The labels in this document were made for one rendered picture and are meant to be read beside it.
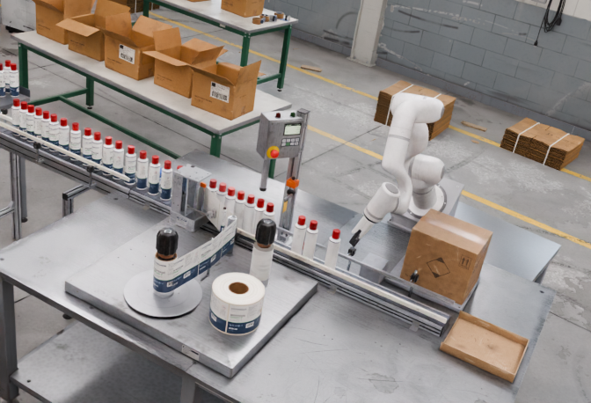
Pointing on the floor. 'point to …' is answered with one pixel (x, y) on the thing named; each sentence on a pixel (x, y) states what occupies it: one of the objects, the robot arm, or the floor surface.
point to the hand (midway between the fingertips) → (353, 240)
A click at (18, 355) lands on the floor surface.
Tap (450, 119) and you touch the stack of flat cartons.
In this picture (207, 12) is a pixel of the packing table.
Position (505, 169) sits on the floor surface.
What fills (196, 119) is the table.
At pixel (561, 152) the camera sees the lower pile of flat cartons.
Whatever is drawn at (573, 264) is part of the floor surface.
